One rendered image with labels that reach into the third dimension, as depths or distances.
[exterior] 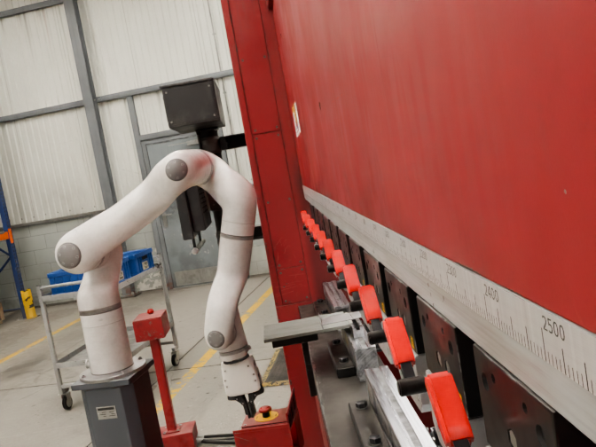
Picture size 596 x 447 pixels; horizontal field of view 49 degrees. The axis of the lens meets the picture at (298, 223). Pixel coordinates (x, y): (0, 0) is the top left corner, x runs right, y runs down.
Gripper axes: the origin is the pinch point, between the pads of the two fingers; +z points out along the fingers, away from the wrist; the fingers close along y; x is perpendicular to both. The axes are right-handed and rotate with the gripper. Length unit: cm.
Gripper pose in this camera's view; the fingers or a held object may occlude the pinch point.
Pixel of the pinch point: (250, 409)
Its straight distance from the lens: 191.9
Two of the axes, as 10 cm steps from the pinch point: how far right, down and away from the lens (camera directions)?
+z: 2.5, 9.6, 0.8
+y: -9.6, 2.4, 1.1
